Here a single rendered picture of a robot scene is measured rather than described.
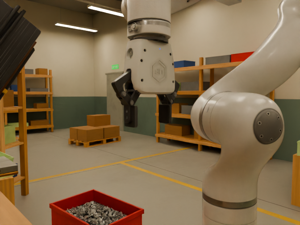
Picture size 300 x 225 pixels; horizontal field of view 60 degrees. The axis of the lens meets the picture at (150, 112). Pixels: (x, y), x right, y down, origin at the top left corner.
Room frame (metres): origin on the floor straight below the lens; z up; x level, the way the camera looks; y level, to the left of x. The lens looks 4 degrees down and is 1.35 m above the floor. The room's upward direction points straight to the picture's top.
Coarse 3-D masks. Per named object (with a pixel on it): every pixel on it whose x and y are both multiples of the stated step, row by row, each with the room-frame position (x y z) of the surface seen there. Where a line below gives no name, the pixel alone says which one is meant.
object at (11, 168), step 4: (0, 160) 0.85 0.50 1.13; (4, 160) 0.85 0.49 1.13; (8, 160) 0.85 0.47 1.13; (0, 164) 0.80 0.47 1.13; (4, 164) 0.80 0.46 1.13; (8, 164) 0.80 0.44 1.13; (12, 164) 0.80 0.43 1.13; (16, 164) 0.80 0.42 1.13; (0, 168) 0.77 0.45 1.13; (4, 168) 0.77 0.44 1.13; (8, 168) 0.78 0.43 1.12; (12, 168) 0.79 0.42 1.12; (16, 168) 0.80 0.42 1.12; (0, 172) 0.77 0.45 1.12; (4, 172) 0.77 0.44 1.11; (8, 172) 0.78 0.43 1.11; (12, 172) 0.79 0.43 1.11; (16, 172) 0.80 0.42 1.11; (0, 176) 0.77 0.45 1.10
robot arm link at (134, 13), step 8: (128, 0) 0.50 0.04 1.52; (136, 0) 0.48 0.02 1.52; (144, 0) 0.47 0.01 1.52; (152, 0) 0.47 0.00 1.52; (160, 0) 0.48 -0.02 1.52; (168, 0) 0.49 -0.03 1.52; (128, 8) 0.50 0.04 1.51; (136, 8) 0.48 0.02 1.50; (144, 8) 0.47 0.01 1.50; (152, 8) 0.47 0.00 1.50; (160, 8) 0.48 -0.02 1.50; (168, 8) 0.49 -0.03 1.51; (128, 16) 0.50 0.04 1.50; (136, 16) 0.48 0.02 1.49; (144, 16) 0.47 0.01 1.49; (152, 16) 0.47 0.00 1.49; (160, 16) 0.48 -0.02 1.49; (168, 16) 0.49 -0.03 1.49
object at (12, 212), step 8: (0, 192) 1.16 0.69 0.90; (0, 200) 1.07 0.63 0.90; (8, 200) 1.07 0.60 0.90; (0, 208) 1.00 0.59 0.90; (8, 208) 1.00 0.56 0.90; (16, 208) 1.00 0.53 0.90; (0, 216) 0.93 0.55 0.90; (8, 216) 0.93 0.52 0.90; (16, 216) 0.93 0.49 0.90; (24, 216) 0.93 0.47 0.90; (0, 224) 0.87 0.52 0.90; (8, 224) 0.87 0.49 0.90; (16, 224) 0.87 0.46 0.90; (24, 224) 0.87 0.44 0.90
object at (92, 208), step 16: (96, 192) 1.13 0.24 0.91; (64, 208) 1.04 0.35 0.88; (80, 208) 1.04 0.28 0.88; (96, 208) 1.03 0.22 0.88; (112, 208) 1.06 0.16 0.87; (128, 208) 0.99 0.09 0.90; (64, 224) 0.93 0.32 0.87; (80, 224) 0.86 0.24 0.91; (96, 224) 0.90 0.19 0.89; (112, 224) 0.84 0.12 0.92; (128, 224) 0.89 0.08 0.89
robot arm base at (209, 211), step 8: (208, 208) 0.55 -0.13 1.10; (216, 208) 0.53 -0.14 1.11; (224, 208) 0.53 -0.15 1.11; (240, 208) 0.52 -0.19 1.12; (248, 208) 0.52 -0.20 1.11; (256, 208) 0.55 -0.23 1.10; (208, 216) 0.55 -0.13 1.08; (216, 216) 0.54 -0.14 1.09; (224, 216) 0.53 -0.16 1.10; (232, 216) 0.52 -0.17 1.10; (240, 216) 0.52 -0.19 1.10; (248, 216) 0.53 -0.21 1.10; (256, 216) 0.55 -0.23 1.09; (208, 224) 0.55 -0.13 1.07; (216, 224) 0.54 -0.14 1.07; (224, 224) 0.53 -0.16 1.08; (232, 224) 0.52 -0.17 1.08; (240, 224) 0.52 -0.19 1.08; (248, 224) 0.53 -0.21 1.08; (256, 224) 0.55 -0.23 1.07
